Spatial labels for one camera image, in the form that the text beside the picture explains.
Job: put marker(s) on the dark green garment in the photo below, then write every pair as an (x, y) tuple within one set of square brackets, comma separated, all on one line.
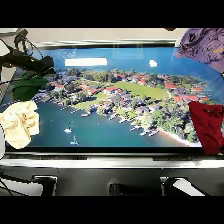
[(28, 87)]

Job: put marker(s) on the red T-shirt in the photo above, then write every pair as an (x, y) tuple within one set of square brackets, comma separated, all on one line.
[(208, 128)]

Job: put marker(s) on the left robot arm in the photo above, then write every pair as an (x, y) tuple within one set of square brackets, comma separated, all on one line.
[(50, 186)]

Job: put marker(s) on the cream garment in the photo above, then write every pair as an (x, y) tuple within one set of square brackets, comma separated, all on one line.
[(20, 123)]

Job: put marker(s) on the purple garment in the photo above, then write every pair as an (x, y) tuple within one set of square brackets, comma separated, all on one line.
[(203, 46)]

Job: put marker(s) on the silver frame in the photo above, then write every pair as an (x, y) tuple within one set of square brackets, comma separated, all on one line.
[(100, 162)]

